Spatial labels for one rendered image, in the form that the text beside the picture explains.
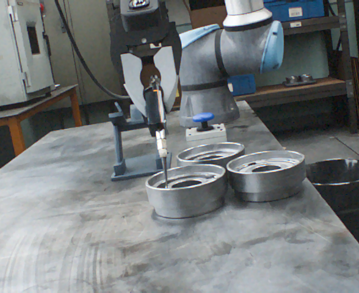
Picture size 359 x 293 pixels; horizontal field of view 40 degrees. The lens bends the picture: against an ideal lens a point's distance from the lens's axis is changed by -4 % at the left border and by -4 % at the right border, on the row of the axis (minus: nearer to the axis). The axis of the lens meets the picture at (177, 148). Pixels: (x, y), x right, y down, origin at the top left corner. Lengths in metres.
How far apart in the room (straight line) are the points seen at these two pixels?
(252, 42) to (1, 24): 2.00
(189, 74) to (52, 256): 0.72
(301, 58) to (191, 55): 3.65
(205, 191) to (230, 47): 0.61
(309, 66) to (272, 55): 3.69
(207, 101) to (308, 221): 0.68
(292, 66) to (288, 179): 4.18
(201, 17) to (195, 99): 2.98
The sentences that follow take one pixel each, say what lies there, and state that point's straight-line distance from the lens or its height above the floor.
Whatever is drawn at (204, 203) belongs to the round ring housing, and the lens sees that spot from 0.62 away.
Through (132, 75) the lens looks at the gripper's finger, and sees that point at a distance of 0.68.
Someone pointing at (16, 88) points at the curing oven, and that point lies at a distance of 2.94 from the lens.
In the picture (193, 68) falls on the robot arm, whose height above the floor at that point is 0.94.
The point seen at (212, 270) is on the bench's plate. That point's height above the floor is 0.80.
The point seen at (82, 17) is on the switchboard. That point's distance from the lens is 4.56.
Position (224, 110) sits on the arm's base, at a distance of 1.22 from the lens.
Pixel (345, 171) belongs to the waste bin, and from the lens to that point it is 2.16.
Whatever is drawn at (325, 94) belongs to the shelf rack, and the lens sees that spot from 4.29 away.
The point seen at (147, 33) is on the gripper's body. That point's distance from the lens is 0.67.
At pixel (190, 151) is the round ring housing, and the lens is 0.81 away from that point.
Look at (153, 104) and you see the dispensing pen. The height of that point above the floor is 0.94.
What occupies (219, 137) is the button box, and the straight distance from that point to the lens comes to 0.90.
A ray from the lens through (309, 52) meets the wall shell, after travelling 4.83.
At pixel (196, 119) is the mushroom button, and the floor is 0.87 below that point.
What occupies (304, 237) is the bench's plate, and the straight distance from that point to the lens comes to 0.54.
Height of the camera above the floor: 1.02
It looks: 12 degrees down
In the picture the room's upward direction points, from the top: 9 degrees counter-clockwise
